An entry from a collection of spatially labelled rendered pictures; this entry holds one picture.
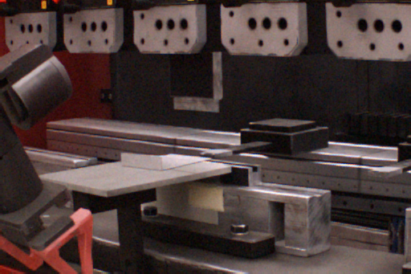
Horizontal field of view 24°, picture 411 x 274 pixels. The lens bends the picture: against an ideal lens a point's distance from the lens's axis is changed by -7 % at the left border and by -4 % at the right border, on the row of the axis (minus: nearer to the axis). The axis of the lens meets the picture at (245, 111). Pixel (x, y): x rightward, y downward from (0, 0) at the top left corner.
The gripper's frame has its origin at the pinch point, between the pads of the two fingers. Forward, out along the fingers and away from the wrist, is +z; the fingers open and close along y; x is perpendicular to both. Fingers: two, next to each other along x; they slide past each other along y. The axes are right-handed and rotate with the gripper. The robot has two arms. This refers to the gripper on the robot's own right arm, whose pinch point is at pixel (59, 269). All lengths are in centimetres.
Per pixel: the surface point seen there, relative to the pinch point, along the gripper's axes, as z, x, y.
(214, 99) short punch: 15, -53, 37
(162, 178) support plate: 17, -35, 32
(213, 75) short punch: 12, -55, 37
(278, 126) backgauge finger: 30, -68, 43
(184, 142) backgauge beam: 36, -66, 71
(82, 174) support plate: 14, -29, 44
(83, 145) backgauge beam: 38, -62, 104
